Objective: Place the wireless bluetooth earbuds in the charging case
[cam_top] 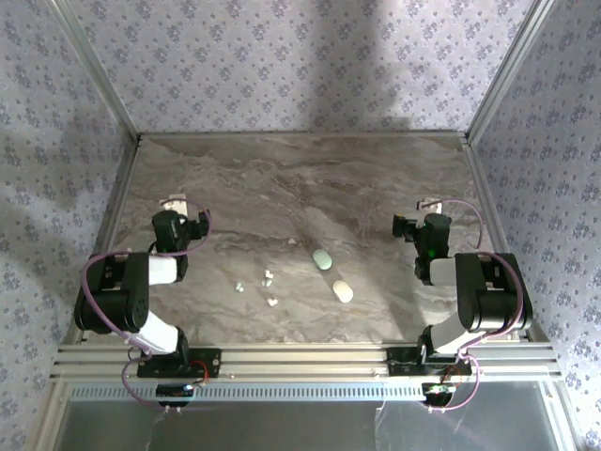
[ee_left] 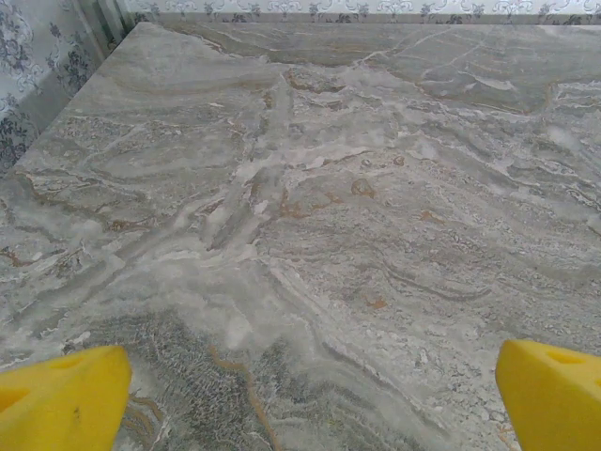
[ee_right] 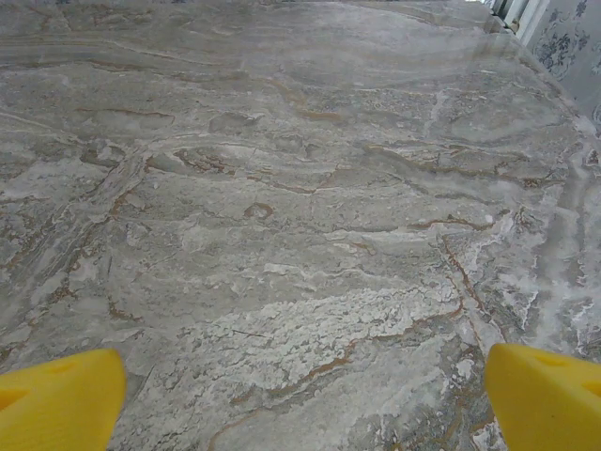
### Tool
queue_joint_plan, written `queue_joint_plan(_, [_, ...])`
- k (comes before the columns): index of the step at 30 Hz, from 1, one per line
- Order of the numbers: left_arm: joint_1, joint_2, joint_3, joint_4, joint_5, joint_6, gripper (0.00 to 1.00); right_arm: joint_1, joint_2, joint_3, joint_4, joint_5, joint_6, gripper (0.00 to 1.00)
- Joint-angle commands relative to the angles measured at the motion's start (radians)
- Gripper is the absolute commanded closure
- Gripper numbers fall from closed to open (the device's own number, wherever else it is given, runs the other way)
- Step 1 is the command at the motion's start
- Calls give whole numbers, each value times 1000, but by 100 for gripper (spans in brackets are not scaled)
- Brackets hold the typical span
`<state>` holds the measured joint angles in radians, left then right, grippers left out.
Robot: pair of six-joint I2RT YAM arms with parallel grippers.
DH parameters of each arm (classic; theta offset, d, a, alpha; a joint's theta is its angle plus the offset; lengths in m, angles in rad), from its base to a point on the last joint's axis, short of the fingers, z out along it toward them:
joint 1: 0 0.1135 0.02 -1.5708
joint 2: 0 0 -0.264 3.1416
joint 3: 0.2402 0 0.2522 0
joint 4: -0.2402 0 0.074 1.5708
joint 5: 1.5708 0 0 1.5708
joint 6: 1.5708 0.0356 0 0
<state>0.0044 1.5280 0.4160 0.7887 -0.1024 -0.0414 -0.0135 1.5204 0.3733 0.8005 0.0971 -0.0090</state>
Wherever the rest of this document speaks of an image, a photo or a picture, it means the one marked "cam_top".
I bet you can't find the slotted grey cable duct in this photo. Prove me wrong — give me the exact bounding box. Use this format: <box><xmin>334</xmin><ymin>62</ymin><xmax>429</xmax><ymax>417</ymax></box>
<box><xmin>65</xmin><ymin>381</ymin><xmax>431</xmax><ymax>406</ymax></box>

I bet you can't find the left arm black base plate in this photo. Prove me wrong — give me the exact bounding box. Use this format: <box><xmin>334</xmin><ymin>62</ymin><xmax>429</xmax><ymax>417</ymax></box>
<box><xmin>136</xmin><ymin>348</ymin><xmax>222</xmax><ymax>380</ymax></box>

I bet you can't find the wide grooved aluminium rail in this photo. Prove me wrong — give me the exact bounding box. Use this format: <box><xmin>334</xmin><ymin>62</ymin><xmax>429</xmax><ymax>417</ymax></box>
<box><xmin>49</xmin><ymin>341</ymin><xmax>562</xmax><ymax>381</ymax></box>

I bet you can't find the white charging case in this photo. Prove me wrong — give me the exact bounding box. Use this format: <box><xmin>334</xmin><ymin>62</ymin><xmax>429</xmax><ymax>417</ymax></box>
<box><xmin>331</xmin><ymin>280</ymin><xmax>354</xmax><ymax>304</ymax></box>

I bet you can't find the grey metal panel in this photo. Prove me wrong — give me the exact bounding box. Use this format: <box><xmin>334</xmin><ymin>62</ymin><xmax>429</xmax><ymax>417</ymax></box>
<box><xmin>39</xmin><ymin>398</ymin><xmax>572</xmax><ymax>451</ymax></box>

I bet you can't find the thin aluminium frame rail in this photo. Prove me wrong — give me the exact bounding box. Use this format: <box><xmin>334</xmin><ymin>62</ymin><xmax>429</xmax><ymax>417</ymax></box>
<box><xmin>138</xmin><ymin>131</ymin><xmax>470</xmax><ymax>140</ymax></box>

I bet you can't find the left arm red wire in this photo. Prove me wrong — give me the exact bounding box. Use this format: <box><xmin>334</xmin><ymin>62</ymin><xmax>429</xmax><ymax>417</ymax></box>
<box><xmin>189</xmin><ymin>359</ymin><xmax>211</xmax><ymax>384</ymax></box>

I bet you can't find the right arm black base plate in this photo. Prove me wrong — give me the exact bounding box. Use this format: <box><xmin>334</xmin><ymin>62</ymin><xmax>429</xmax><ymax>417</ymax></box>
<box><xmin>387</xmin><ymin>346</ymin><xmax>473</xmax><ymax>378</ymax></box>

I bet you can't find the aluminium frame post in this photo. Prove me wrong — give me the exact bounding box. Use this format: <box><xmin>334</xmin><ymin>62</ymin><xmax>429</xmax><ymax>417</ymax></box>
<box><xmin>46</xmin><ymin>0</ymin><xmax>144</xmax><ymax>145</ymax></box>
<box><xmin>467</xmin><ymin>0</ymin><xmax>558</xmax><ymax>147</ymax></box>

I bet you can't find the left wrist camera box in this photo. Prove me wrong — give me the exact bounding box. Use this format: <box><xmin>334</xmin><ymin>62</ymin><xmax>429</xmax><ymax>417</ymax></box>
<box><xmin>158</xmin><ymin>194</ymin><xmax>190</xmax><ymax>213</ymax></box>

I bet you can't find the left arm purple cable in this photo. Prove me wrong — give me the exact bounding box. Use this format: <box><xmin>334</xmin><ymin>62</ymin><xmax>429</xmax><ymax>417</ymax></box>
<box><xmin>80</xmin><ymin>196</ymin><xmax>212</xmax><ymax>415</ymax></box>

